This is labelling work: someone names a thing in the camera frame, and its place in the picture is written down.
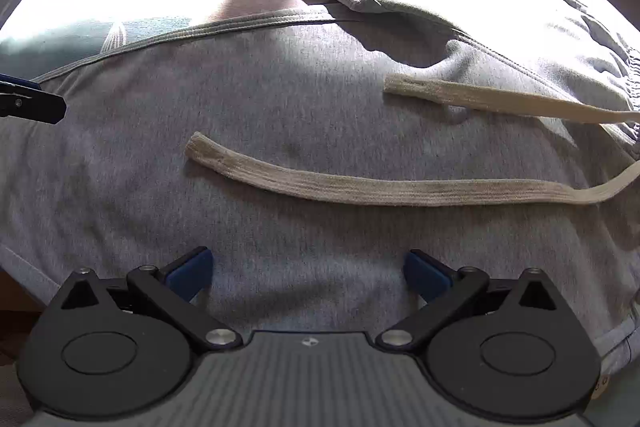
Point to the grey sweatpants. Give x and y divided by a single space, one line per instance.
300 132

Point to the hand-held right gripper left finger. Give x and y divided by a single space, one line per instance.
192 272

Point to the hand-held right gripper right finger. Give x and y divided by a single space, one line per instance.
422 277

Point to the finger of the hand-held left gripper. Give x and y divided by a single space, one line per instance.
35 106
17 84

